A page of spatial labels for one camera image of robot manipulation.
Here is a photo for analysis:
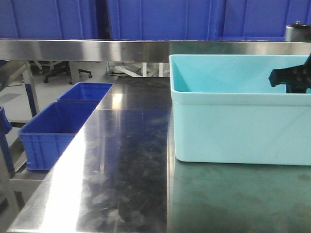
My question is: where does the stainless steel shelf rail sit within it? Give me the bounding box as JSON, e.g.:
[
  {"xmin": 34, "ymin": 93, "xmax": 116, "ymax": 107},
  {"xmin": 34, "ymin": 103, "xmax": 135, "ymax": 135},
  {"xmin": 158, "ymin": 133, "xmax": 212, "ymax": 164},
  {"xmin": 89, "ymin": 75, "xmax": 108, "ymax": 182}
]
[{"xmin": 0, "ymin": 39, "xmax": 311, "ymax": 63}]

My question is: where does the near blue floor crate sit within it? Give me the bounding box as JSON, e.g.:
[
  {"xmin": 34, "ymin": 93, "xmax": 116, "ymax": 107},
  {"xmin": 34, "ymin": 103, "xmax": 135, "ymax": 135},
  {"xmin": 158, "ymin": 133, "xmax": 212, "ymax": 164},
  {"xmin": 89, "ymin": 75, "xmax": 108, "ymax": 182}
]
[{"xmin": 18, "ymin": 102, "xmax": 97, "ymax": 170}]

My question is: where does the right blue shelf crate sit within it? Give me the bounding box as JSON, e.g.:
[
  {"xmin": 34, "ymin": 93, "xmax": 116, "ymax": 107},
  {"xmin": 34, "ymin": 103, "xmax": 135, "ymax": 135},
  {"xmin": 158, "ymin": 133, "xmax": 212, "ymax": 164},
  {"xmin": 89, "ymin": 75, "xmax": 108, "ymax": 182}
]
[{"xmin": 217, "ymin": 0, "xmax": 311, "ymax": 41}]

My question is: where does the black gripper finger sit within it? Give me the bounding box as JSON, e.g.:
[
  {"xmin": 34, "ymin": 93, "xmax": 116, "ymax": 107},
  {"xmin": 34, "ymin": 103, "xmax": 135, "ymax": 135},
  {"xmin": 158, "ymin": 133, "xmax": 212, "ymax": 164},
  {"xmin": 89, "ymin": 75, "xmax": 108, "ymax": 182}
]
[{"xmin": 268, "ymin": 55, "xmax": 311, "ymax": 94}]

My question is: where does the left blue shelf crate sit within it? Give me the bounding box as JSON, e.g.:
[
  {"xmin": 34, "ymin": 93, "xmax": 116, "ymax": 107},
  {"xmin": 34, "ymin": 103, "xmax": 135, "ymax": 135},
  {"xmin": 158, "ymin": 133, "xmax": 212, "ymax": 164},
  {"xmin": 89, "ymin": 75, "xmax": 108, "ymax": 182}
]
[{"xmin": 0, "ymin": 0, "xmax": 99, "ymax": 39}]

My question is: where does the blue floor crate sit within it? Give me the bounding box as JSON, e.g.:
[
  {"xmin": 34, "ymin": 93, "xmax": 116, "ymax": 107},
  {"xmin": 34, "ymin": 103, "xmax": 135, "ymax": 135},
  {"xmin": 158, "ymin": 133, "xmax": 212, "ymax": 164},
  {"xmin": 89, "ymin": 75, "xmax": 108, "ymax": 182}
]
[
  {"xmin": 57, "ymin": 83, "xmax": 113, "ymax": 103},
  {"xmin": 18, "ymin": 102, "xmax": 97, "ymax": 170}
]

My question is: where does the middle blue shelf crate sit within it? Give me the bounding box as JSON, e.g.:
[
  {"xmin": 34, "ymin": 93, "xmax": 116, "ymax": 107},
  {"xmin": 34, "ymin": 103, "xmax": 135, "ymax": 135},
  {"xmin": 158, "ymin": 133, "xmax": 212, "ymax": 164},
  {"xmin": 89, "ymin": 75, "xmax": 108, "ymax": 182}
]
[{"xmin": 107, "ymin": 0, "xmax": 220, "ymax": 41}]

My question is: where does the grey robot arm link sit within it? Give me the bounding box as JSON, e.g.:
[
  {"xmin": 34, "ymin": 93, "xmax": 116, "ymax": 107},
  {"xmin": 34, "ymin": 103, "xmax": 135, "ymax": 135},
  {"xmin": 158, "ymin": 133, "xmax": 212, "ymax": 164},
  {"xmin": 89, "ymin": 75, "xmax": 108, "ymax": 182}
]
[{"xmin": 285, "ymin": 21, "xmax": 311, "ymax": 42}]

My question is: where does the black office chair base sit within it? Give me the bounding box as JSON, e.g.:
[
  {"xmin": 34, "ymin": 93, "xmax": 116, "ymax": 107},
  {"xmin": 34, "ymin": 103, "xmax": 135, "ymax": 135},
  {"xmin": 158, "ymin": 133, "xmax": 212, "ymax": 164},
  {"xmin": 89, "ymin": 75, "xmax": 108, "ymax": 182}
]
[{"xmin": 31, "ymin": 61, "xmax": 93, "ymax": 85}]

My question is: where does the far blue floor crate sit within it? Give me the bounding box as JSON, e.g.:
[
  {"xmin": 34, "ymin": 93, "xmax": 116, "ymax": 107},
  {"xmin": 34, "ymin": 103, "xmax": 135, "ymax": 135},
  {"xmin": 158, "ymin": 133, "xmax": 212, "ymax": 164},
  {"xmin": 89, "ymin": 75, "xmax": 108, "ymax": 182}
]
[{"xmin": 57, "ymin": 83, "xmax": 113, "ymax": 103}]

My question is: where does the blue shelf crate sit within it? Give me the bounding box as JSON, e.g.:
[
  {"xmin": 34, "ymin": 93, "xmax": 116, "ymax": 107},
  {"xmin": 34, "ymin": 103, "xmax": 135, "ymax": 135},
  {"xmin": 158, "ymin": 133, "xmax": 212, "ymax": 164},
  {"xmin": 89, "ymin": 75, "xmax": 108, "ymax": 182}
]
[
  {"xmin": 217, "ymin": 0, "xmax": 311, "ymax": 41},
  {"xmin": 0, "ymin": 0, "xmax": 99, "ymax": 39},
  {"xmin": 107, "ymin": 0, "xmax": 220, "ymax": 41}
]

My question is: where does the steel table leg frame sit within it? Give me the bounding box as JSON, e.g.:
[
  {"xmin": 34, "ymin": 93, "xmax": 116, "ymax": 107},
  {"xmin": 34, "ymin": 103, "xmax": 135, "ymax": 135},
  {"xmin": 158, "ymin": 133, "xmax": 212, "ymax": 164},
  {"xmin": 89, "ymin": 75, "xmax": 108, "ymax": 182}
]
[{"xmin": 0, "ymin": 61, "xmax": 40, "ymax": 217}]

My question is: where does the light blue plastic tub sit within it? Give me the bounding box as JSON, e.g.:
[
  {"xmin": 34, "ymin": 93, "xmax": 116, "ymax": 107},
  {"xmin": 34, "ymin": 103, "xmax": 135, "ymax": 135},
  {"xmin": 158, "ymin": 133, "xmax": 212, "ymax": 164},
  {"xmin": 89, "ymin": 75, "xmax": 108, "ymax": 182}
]
[{"xmin": 169, "ymin": 54, "xmax": 311, "ymax": 166}]

